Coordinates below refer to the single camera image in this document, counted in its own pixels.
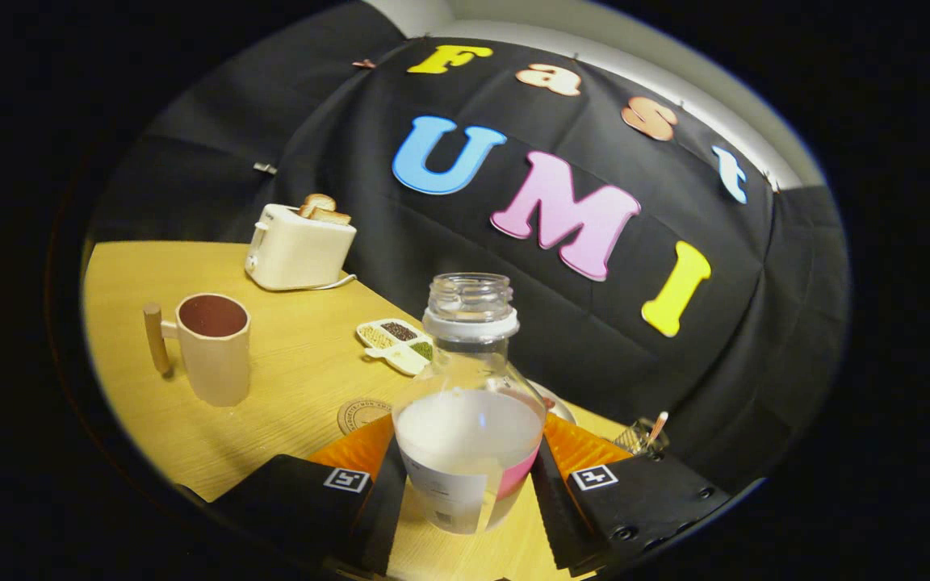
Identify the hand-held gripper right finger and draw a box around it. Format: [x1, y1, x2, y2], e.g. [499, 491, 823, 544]
[530, 412, 732, 578]

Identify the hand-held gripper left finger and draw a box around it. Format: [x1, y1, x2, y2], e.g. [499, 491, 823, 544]
[207, 413, 409, 578]

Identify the round cork coaster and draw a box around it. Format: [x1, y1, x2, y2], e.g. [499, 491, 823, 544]
[337, 397, 394, 437]

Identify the clear plastic juice bottle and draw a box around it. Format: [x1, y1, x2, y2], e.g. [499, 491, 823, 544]
[392, 273, 547, 535]

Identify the cream cup with wooden handle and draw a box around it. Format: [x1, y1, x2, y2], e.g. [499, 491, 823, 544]
[143, 292, 252, 408]

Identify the white round plate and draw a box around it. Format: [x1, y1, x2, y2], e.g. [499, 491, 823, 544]
[530, 379, 577, 426]

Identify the white divided seed dish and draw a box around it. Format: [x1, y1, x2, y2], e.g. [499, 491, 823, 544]
[356, 318, 434, 377]

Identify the wooden table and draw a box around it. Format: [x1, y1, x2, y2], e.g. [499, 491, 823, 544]
[82, 240, 627, 581]

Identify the cream toaster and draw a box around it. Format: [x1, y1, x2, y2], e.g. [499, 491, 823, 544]
[245, 203, 358, 292]

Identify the metal wire holder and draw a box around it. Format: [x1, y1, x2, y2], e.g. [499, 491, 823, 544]
[614, 413, 670, 461]

